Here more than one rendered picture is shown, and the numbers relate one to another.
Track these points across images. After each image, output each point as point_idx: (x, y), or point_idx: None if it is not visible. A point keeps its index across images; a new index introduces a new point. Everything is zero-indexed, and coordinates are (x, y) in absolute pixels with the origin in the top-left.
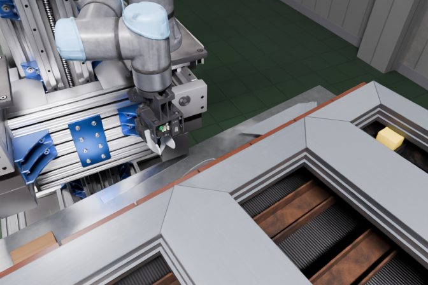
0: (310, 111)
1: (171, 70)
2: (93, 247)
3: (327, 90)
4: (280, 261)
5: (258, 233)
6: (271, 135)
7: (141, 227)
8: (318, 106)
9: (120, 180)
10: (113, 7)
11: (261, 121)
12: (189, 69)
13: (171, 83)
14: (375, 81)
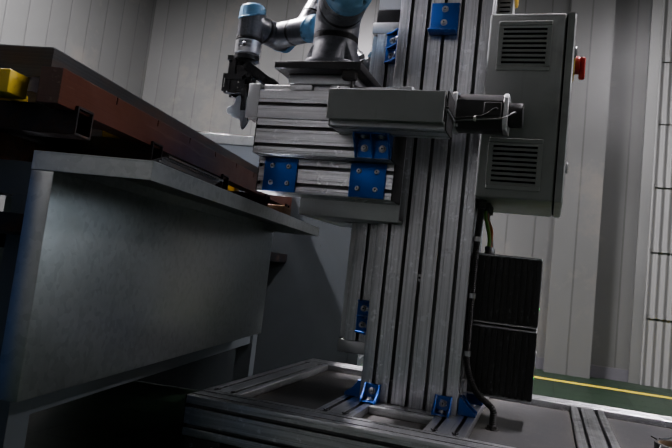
0: (141, 111)
1: (238, 43)
2: None
3: (125, 158)
4: None
5: None
6: (169, 115)
7: None
8: (132, 106)
9: (356, 320)
10: (289, 21)
11: (208, 173)
12: (288, 90)
13: (237, 53)
14: (50, 47)
